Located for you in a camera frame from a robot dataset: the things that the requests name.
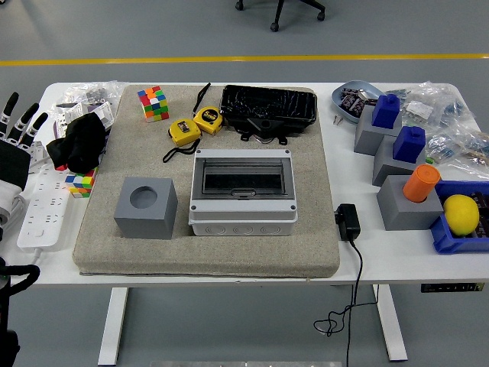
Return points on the small metal screws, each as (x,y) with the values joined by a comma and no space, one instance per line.
(337,119)

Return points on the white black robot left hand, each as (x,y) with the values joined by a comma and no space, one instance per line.
(13,164)

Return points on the smoky transparent box lid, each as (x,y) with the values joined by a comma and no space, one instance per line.
(244,193)

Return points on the orange cylinder battery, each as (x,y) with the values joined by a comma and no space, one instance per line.
(420,183)

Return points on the large colourful puzzle cube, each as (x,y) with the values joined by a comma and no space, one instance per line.
(153,105)

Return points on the clear bag of parts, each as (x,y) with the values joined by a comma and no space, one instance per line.
(428,103)
(462,149)

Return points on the yellow tape measure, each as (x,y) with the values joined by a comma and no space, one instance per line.
(183,130)

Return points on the black office chair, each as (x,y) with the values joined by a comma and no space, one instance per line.
(279,11)

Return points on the grey electrical junction box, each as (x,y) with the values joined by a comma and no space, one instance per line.
(244,218)

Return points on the blue plastic bin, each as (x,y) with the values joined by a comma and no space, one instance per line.
(443,241)

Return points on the grey-brown table mat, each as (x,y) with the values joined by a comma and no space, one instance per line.
(305,248)

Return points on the grey block holder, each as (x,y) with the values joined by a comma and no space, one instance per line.
(366,139)
(386,168)

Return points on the small colourful puzzle cube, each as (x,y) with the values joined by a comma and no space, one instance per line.
(80,183)

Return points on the dark packets in bin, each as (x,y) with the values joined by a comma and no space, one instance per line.
(483,214)

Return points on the yellow lemon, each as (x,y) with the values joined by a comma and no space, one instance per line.
(460,214)

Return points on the green terminal connector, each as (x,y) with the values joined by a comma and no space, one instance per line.
(430,160)

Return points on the black plastic tray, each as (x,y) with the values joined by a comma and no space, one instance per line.
(267,103)

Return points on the grey block with round hole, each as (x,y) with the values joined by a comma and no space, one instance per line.
(405,216)
(145,225)

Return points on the black cloth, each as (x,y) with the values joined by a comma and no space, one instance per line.
(76,141)

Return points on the blue block battery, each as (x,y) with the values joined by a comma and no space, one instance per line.
(409,145)
(386,111)

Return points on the grey-blue bowl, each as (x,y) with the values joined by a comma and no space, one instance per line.
(361,85)

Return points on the yellow tape measure marked 5m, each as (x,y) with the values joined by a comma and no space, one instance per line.
(208,119)

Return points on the white purple paper pack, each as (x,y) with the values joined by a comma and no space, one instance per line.
(76,111)

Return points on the black power adapter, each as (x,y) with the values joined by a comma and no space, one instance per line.
(347,221)

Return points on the black table control panel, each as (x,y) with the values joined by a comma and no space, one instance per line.
(451,288)

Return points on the white table leg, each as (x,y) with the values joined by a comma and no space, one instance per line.
(112,325)
(391,325)

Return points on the dark printed snack packet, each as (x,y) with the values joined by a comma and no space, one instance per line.
(352,105)
(348,91)

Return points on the clear bag of screws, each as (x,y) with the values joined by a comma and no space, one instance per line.
(91,91)

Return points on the white power strip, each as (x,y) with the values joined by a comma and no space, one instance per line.
(42,214)

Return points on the black plastic bracket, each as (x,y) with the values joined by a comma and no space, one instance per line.
(263,124)

